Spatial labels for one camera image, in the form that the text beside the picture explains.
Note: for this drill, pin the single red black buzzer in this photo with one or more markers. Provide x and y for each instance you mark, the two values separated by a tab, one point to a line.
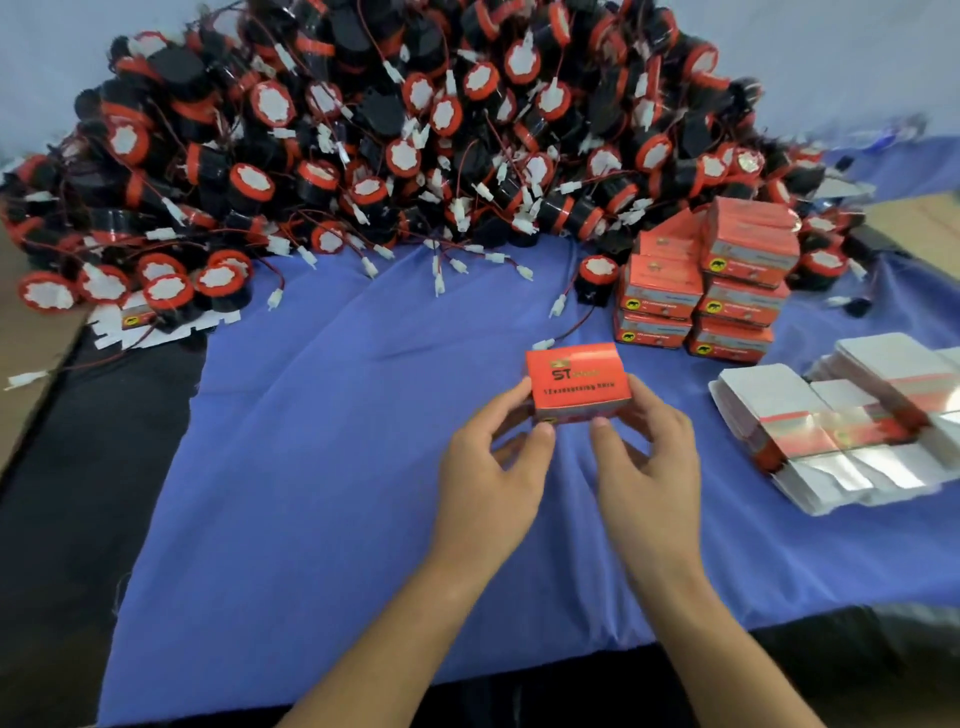
597	270

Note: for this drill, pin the blue cloth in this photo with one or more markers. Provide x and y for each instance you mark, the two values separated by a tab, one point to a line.
270	495

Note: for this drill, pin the person's left hand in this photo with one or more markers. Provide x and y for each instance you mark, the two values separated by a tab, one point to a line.
488	495

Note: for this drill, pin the stack of paper boxes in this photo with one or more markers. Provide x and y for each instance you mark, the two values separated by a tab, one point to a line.
840	413

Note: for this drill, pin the person's right forearm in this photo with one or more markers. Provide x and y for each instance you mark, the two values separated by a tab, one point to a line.
735	660

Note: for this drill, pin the brown cardboard sheet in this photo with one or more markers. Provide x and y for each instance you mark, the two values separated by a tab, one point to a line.
30	375
923	233

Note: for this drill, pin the pile of black red buzzers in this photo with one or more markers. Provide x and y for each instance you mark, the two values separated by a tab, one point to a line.
375	120

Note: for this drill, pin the person's left forearm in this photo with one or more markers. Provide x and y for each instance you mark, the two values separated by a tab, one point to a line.
390	653

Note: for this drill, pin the person's right hand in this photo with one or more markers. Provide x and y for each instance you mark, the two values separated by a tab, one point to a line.
653	488

